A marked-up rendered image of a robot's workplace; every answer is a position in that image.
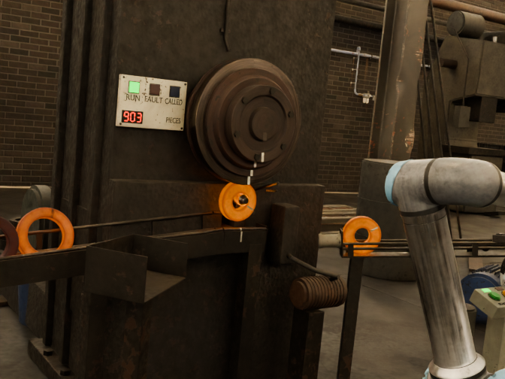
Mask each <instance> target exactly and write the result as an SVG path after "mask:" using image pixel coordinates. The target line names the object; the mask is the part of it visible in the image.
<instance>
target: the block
mask: <svg viewBox="0 0 505 379"><path fill-rule="evenodd" d="M299 216H300V208H299V207H298V206H297V205H291V204H288V203H273V204H272V209H271V223H270V231H269V239H268V253H267V260H269V261H271V262H274V263H276V264H278V265H292V264H294V262H293V261H291V260H289V259H288V258H287V254H288V253H290V254H291V255H292V256H294V257H295V252H296V244H297V237H298V224H299Z"/></svg>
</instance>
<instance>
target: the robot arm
mask: <svg viewBox="0 0 505 379"><path fill-rule="evenodd" d="M385 192H386V197H387V199H388V200H389V202H391V204H393V205H395V206H398V208H399V211H400V215H401V217H402V220H403V223H404V229H405V233H406V237H407V243H408V246H409V250H410V255H411V260H412V263H413V269H414V272H415V276H416V283H417V286H418V290H419V295H420V299H421V303H422V309H423V312H424V316H425V322H426V326H427V329H428V335H429V339H430V342H431V349H432V352H433V356H434V358H433V359H432V360H431V362H430V364H429V366H428V368H427V370H426V371H425V377H424V378H423V379H505V368H504V369H501V370H499V371H496V372H495V373H494V374H492V373H488V371H487V367H486V364H485V359H484V357H483V356H481V355H480V354H478V353H476V351H475V347H474V343H473V337H472V333H471V329H470V323H469V319H468V315H467V309H466V305H465V301H464V295H463V291H462V287H461V281H460V277H459V273H458V266H457V262H456V259H455V252H454V249H453V245H452V239H451V235H450V231H449V224H448V220H447V217H446V210H445V207H446V205H461V206H469V207H475V208H485V207H488V206H489V205H499V206H503V207H505V173H504V172H501V171H500V170H499V168H498V167H497V166H496V165H494V164H492V163H490V162H486V161H482V160H478V159H465V158H439V159H416V160H414V159H409V160H407V161H401V162H397V163H395V164H394V165H393V166H392V167H391V168H390V170H389V172H388V175H387V176H386V182H385Z"/></svg>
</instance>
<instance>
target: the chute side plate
mask: <svg viewBox="0 0 505 379"><path fill-rule="evenodd" d="M241 232H242V241H241V242H240V234H241ZM265 239H266V230H253V231H224V232H212V233H206V234H200V235H190V236H183V237H178V238H167V239H166V240H171V241H179V242H183V243H188V244H189V251H188V259H193V258H198V257H203V256H212V255H217V254H223V253H248V252H249V245H250V244H262V252H264V251H265ZM85 263H86V250H76V251H70V252H64V253H54V254H47V255H42V256H31V257H25V258H19V259H8V260H2V261H0V288H3V287H12V286H17V285H23V284H28V283H37V282H42V281H47V280H56V279H62V278H67V277H76V276H81V275H85Z"/></svg>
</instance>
